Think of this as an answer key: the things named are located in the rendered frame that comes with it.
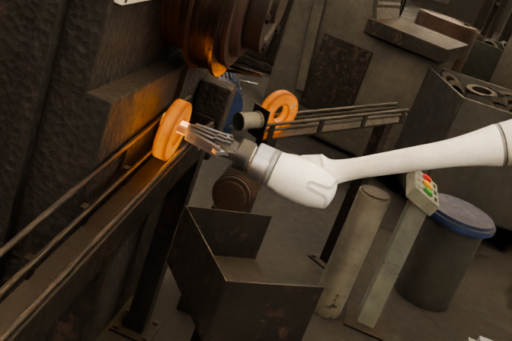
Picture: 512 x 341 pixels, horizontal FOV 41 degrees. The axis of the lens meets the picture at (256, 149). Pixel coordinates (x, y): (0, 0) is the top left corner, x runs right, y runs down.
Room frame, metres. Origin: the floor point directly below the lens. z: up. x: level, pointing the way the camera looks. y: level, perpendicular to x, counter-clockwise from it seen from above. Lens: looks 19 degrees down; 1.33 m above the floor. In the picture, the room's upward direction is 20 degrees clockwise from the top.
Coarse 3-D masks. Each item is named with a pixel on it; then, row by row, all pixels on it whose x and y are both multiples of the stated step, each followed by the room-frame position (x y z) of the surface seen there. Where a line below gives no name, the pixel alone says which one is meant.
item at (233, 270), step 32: (192, 224) 1.22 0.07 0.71; (224, 224) 1.32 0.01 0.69; (256, 224) 1.36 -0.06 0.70; (192, 256) 1.18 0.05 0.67; (224, 256) 1.33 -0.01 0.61; (256, 256) 1.37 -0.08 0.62; (192, 288) 1.14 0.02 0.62; (224, 288) 1.05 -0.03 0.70; (256, 288) 1.08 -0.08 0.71; (288, 288) 1.11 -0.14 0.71; (320, 288) 1.14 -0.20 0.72; (224, 320) 1.06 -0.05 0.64; (256, 320) 1.09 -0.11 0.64; (288, 320) 1.12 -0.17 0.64
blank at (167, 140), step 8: (176, 104) 1.53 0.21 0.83; (184, 104) 1.55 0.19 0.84; (168, 112) 1.51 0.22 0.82; (176, 112) 1.51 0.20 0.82; (184, 112) 1.54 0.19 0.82; (168, 120) 1.50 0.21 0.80; (176, 120) 1.50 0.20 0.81; (184, 120) 1.58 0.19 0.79; (160, 128) 1.49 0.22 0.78; (168, 128) 1.49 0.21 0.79; (176, 128) 1.52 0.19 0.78; (160, 136) 1.48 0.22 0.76; (168, 136) 1.48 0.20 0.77; (176, 136) 1.58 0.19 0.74; (160, 144) 1.49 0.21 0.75; (168, 144) 1.50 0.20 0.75; (176, 144) 1.58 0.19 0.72; (152, 152) 1.51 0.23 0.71; (160, 152) 1.49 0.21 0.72; (168, 152) 1.53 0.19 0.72
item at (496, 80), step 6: (510, 36) 6.10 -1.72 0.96; (510, 42) 6.05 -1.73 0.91; (510, 48) 6.01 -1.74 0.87; (504, 54) 6.06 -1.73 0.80; (510, 54) 5.97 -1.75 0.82; (504, 60) 6.02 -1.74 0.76; (510, 60) 5.93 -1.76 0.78; (498, 66) 6.07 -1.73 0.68; (504, 66) 5.98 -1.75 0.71; (510, 66) 5.89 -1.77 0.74; (498, 72) 6.02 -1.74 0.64; (504, 72) 5.94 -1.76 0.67; (510, 72) 5.85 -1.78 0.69; (492, 78) 6.07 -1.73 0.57; (498, 78) 5.98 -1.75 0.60; (504, 78) 5.90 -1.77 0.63; (510, 78) 5.81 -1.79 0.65; (498, 84) 5.94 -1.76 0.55; (504, 84) 5.86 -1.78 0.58; (510, 84) 5.77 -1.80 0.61
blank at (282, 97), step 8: (272, 96) 2.20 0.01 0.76; (280, 96) 2.20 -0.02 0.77; (288, 96) 2.23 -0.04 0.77; (264, 104) 2.18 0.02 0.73; (272, 104) 2.18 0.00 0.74; (280, 104) 2.21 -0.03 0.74; (288, 104) 2.24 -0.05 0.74; (296, 104) 2.27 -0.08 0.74; (272, 112) 2.19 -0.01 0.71; (288, 112) 2.25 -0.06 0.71; (296, 112) 2.28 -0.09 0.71; (272, 120) 2.20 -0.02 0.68; (280, 120) 2.24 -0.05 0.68; (288, 120) 2.26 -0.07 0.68
